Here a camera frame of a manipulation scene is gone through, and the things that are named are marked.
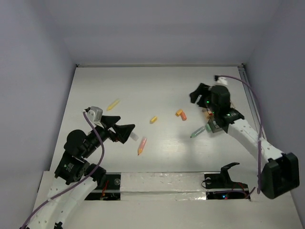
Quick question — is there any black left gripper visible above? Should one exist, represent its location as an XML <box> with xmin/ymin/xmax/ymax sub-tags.
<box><xmin>83</xmin><ymin>114</ymin><xmax>135</xmax><ymax>156</ymax></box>

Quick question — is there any clear orange-tipped highlighter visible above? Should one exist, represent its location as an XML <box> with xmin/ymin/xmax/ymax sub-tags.
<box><xmin>130</xmin><ymin>133</ymin><xmax>139</xmax><ymax>141</ymax></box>

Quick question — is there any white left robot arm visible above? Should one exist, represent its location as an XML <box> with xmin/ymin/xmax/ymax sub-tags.
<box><xmin>22</xmin><ymin>111</ymin><xmax>135</xmax><ymax>229</ymax></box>

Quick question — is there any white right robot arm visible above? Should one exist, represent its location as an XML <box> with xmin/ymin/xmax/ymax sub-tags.
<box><xmin>189</xmin><ymin>83</ymin><xmax>300</xmax><ymax>199</ymax></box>

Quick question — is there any yellow highlighter pen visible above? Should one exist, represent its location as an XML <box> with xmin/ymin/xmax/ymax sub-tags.
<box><xmin>106</xmin><ymin>99</ymin><xmax>120</xmax><ymax>111</ymax></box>

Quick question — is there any pink orange highlighter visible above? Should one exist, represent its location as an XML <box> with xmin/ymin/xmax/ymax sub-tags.
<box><xmin>137</xmin><ymin>137</ymin><xmax>147</xmax><ymax>155</ymax></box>

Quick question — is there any green highlighter pen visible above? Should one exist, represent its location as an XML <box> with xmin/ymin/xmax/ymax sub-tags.
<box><xmin>190</xmin><ymin>124</ymin><xmax>211</xmax><ymax>138</ymax></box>

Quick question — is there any compartmented organizer tray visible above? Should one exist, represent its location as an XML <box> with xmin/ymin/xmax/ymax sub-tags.
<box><xmin>201</xmin><ymin>104</ymin><xmax>239</xmax><ymax>134</ymax></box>

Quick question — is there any yellow highlighter cap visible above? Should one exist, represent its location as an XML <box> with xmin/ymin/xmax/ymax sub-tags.
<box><xmin>150</xmin><ymin>116</ymin><xmax>158</xmax><ymax>124</ymax></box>

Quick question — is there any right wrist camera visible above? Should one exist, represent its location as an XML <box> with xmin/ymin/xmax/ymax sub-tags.
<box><xmin>214</xmin><ymin>75</ymin><xmax>228</xmax><ymax>86</ymax></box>

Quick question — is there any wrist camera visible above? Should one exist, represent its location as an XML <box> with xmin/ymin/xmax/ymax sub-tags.
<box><xmin>214</xmin><ymin>75</ymin><xmax>228</xmax><ymax>86</ymax></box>
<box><xmin>84</xmin><ymin>106</ymin><xmax>103</xmax><ymax>127</ymax></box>

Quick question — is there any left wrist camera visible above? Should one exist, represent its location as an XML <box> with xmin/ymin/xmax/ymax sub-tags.
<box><xmin>84</xmin><ymin>106</ymin><xmax>103</xmax><ymax>127</ymax></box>

